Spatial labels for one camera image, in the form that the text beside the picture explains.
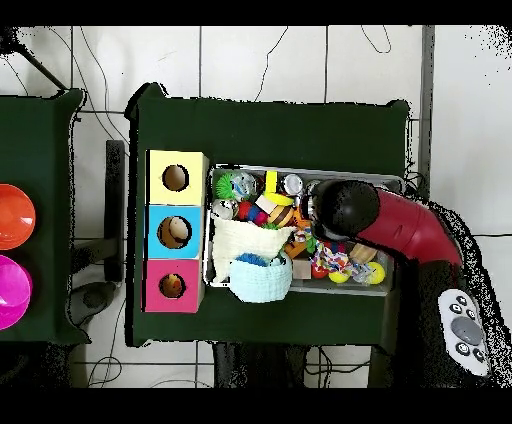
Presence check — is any cream yellow waffle cloth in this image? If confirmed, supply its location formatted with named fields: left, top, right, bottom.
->
left=211, top=217, right=296, bottom=281

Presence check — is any blue spiky ball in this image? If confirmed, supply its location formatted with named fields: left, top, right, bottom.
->
left=236, top=252, right=270, bottom=268

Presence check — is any mint green waffle cloth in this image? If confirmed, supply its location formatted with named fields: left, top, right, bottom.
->
left=228, top=252, right=294, bottom=305

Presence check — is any colourful patterned cloth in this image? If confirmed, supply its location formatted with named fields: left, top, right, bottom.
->
left=289, top=223, right=320, bottom=249
left=310, top=241, right=353, bottom=277

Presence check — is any yellow plush duck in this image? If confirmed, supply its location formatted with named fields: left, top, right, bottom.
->
left=162, top=275, right=185, bottom=298

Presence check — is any wooden box with three holes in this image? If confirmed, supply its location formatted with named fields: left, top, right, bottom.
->
left=143, top=149, right=211, bottom=314

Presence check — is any yellow plastic block toy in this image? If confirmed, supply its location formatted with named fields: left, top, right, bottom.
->
left=263, top=170, right=296, bottom=208

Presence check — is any green spiky ball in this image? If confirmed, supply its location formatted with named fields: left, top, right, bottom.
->
left=214, top=171, right=241, bottom=201

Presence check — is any silver metal can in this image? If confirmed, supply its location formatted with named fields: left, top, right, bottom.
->
left=281, top=173, right=306, bottom=197

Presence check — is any wooden cube block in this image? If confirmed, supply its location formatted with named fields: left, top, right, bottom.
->
left=292, top=259, right=313, bottom=281

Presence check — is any dark green table cloth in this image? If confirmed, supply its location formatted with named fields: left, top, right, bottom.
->
left=0, top=87, right=85, bottom=344
left=126, top=82, right=413, bottom=348

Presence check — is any orange plate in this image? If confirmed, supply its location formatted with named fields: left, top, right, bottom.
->
left=0, top=183, right=37, bottom=251

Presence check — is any magenta plate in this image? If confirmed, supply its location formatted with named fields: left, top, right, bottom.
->
left=0, top=254, right=33, bottom=331

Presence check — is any black tripod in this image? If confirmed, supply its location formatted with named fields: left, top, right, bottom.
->
left=0, top=26, right=69, bottom=93

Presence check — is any shallow wire mesh bin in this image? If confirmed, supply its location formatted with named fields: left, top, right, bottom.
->
left=206, top=163, right=404, bottom=297

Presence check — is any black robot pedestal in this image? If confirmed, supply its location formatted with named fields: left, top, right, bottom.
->
left=211, top=343, right=321, bottom=389

